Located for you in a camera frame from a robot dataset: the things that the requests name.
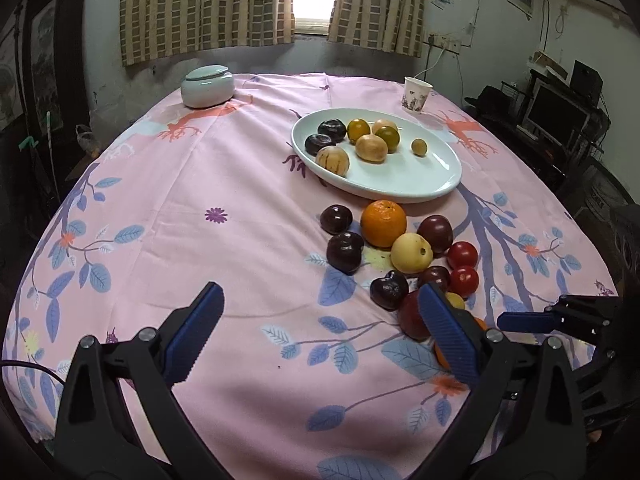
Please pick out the clear plastic bag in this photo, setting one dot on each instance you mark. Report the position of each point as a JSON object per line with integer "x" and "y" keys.
{"x": 86, "y": 141}

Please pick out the small yellow plum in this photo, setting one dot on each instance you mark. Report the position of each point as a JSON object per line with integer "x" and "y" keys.
{"x": 419, "y": 147}
{"x": 456, "y": 301}

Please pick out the white oval plate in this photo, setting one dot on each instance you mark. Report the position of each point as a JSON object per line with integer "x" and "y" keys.
{"x": 420, "y": 175}

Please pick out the red tomato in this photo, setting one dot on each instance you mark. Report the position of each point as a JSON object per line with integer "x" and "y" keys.
{"x": 462, "y": 255}
{"x": 464, "y": 281}

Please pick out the striped pepino melon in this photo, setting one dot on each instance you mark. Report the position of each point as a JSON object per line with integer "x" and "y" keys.
{"x": 332, "y": 161}

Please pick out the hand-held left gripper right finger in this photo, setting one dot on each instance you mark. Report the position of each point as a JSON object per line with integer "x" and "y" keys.
{"x": 447, "y": 332}

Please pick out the yellow pear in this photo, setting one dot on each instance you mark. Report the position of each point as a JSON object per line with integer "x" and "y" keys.
{"x": 371, "y": 149}

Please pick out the white wall power strip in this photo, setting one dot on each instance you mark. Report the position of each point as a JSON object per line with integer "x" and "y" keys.
{"x": 445, "y": 42}

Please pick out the pink leaf-print tablecloth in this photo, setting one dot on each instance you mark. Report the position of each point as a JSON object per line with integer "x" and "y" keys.
{"x": 200, "y": 185}

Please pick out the pale yellow peach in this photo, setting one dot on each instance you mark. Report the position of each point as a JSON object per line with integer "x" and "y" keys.
{"x": 385, "y": 124}

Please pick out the pale green lidded jar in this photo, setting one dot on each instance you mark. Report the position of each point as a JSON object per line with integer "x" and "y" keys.
{"x": 207, "y": 90}

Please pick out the small dark plum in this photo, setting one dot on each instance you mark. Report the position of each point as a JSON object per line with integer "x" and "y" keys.
{"x": 389, "y": 290}
{"x": 345, "y": 252}
{"x": 434, "y": 276}
{"x": 336, "y": 219}

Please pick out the striped brown curtain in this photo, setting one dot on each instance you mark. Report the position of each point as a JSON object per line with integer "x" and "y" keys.
{"x": 200, "y": 10}
{"x": 375, "y": 5}

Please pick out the computer monitor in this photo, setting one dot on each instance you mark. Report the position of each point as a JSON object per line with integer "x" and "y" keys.
{"x": 555, "y": 110}

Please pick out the black speaker box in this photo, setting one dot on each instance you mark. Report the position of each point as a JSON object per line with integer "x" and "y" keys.
{"x": 586, "y": 80}

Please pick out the red purple plum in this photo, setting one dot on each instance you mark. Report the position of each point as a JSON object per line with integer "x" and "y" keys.
{"x": 411, "y": 317}
{"x": 436, "y": 232}

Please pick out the black hat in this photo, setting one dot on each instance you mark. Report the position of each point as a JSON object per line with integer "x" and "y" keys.
{"x": 492, "y": 97}

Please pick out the dark computer desk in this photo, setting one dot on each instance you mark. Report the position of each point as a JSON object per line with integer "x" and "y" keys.
{"x": 520, "y": 150}

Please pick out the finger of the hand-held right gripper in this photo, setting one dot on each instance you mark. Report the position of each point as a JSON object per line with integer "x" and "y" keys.
{"x": 522, "y": 322}

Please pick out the pale yellow apple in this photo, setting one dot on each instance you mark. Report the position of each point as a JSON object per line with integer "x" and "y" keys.
{"x": 411, "y": 254}

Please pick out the floral paper cup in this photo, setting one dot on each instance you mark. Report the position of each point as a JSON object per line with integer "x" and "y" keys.
{"x": 416, "y": 97}

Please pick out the green yellow tomato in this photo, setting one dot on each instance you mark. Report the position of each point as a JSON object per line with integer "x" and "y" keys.
{"x": 389, "y": 139}

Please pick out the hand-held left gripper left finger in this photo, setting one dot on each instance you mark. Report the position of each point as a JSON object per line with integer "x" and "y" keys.
{"x": 195, "y": 335}

